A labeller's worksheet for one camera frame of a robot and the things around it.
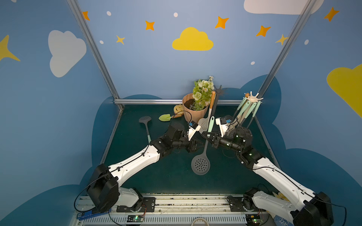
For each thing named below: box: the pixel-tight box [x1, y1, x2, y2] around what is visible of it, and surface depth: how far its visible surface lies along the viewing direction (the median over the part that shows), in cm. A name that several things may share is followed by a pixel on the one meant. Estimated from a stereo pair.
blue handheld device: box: [76, 208, 112, 221], surface depth 71 cm
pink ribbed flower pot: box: [182, 92, 209, 124], surface depth 101 cm
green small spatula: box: [158, 113, 182, 122], surface depth 117 cm
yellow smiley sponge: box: [173, 104, 185, 118], surface depth 118 cm
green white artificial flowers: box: [189, 75, 215, 112], surface depth 95 cm
